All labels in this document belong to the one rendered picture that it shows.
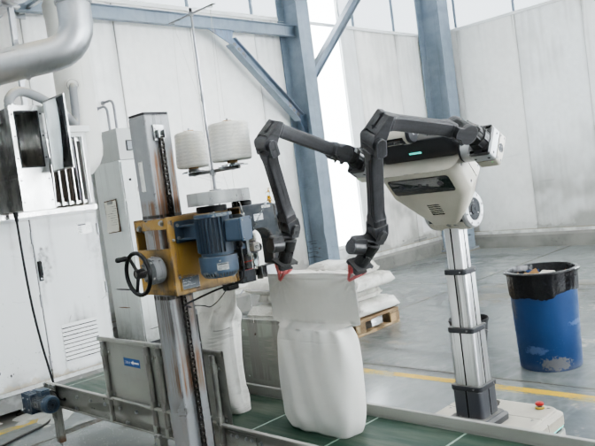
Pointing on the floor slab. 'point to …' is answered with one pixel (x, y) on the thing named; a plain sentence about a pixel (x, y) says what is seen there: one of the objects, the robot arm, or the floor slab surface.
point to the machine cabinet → (53, 287)
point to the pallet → (380, 323)
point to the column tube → (172, 329)
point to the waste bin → (546, 315)
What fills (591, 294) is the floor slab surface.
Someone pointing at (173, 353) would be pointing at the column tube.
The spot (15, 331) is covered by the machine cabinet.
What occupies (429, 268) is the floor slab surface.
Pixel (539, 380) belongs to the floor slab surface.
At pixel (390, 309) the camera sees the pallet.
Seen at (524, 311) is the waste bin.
